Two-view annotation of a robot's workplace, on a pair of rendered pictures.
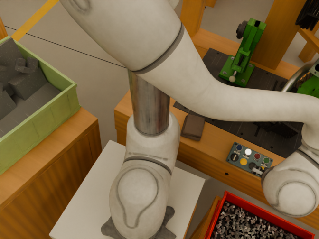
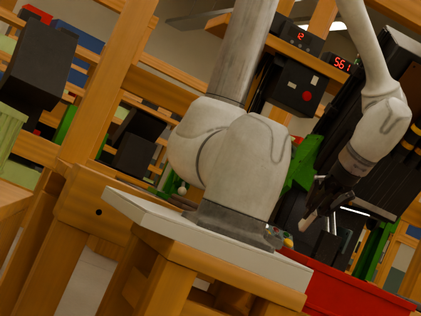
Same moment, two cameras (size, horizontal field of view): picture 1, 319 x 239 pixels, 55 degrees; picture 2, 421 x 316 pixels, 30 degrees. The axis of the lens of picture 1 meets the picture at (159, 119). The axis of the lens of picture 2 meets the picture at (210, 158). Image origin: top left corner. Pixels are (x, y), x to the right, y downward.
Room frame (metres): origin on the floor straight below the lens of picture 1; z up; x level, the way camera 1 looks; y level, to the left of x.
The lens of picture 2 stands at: (-1.06, 1.11, 0.94)
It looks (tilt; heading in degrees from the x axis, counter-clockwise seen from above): 3 degrees up; 324
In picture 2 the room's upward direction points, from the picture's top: 24 degrees clockwise
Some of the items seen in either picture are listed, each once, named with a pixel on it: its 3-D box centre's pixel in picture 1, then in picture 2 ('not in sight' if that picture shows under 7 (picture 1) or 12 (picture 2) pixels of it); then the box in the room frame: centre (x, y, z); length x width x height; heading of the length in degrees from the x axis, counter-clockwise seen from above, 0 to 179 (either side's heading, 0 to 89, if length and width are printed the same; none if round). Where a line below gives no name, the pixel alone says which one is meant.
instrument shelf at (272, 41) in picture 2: not in sight; (325, 78); (1.04, -0.72, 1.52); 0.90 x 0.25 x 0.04; 70
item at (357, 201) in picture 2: not in sight; (343, 202); (0.67, -0.67, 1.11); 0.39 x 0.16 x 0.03; 160
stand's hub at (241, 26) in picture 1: (241, 29); not in sight; (1.06, -0.27, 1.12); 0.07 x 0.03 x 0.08; 160
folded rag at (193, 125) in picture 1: (192, 126); (187, 205); (0.68, -0.13, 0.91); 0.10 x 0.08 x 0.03; 171
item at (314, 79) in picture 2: not in sight; (294, 88); (1.03, -0.60, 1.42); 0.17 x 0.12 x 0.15; 70
